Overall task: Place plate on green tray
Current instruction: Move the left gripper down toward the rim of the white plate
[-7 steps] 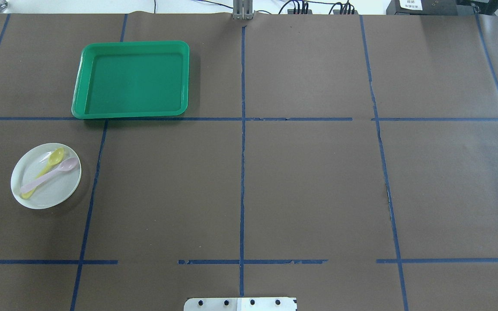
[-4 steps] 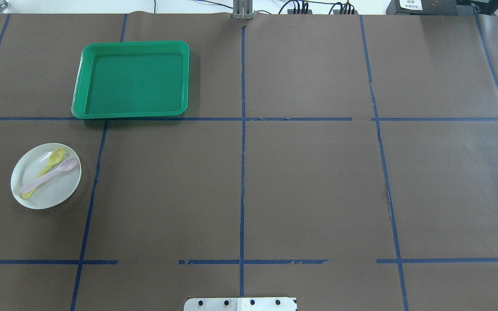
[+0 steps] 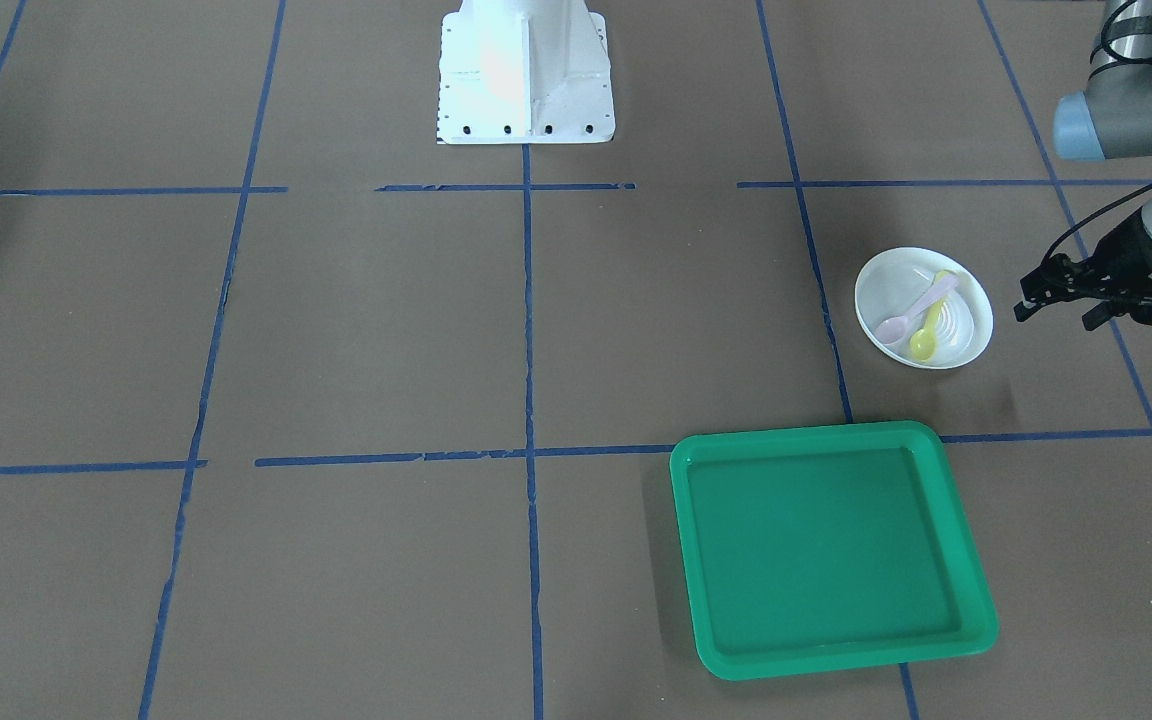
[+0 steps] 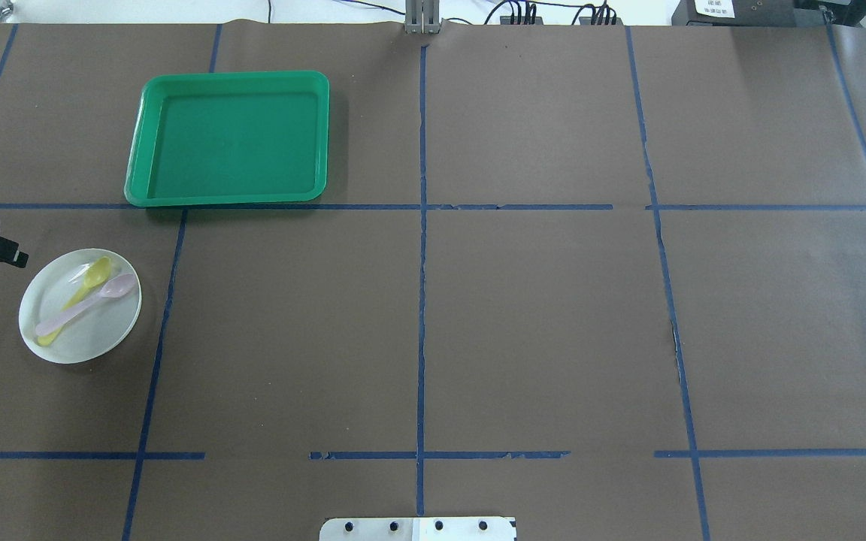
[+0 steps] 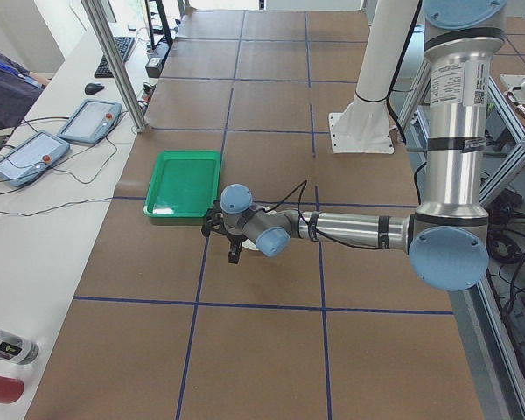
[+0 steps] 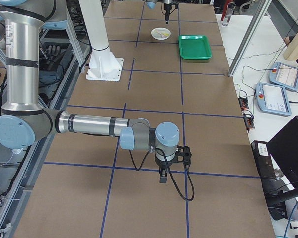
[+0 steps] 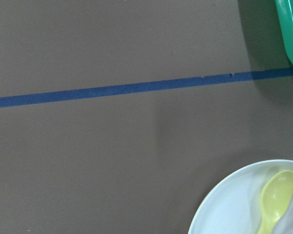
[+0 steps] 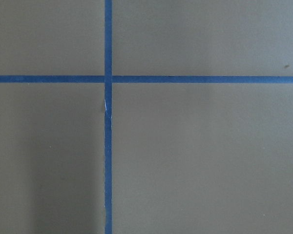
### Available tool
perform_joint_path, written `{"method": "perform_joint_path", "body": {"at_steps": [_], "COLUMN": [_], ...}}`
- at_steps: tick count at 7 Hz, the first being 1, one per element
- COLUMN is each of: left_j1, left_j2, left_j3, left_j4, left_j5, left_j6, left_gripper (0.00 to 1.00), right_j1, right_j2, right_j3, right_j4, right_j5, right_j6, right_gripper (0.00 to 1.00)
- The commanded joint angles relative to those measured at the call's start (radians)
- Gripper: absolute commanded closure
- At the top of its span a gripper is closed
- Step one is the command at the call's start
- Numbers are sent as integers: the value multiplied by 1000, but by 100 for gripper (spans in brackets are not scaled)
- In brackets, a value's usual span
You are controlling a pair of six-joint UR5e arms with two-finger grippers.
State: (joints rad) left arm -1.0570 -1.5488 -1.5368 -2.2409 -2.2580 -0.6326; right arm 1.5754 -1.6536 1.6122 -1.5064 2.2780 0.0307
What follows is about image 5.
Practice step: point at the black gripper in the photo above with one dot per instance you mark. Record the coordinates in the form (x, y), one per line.
(234, 243)

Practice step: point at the white round bowl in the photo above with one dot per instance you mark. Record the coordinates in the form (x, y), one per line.
(248, 244)

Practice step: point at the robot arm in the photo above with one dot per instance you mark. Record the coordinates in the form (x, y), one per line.
(445, 236)

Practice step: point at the green plastic tray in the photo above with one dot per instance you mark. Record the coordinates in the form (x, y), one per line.
(184, 184)

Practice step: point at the far blue teach pendant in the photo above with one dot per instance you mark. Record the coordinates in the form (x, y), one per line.
(91, 121)

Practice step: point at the blue teach pendant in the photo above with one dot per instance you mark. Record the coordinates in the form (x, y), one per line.
(32, 158)
(91, 121)

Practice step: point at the black computer mouse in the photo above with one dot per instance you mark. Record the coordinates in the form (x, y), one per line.
(93, 88)

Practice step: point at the near blue teach pendant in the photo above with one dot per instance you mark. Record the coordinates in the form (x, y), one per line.
(32, 158)

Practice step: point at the clear water bottle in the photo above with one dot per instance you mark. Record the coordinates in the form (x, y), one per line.
(16, 349)

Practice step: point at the seated person in blue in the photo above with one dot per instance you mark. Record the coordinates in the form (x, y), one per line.
(19, 90)

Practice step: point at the red bottle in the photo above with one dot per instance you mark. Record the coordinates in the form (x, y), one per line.
(11, 389)

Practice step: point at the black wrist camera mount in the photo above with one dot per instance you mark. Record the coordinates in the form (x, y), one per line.
(212, 222)

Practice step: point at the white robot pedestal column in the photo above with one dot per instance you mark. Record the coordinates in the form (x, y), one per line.
(363, 127)

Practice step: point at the aluminium frame post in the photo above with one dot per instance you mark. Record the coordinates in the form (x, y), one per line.
(101, 27)

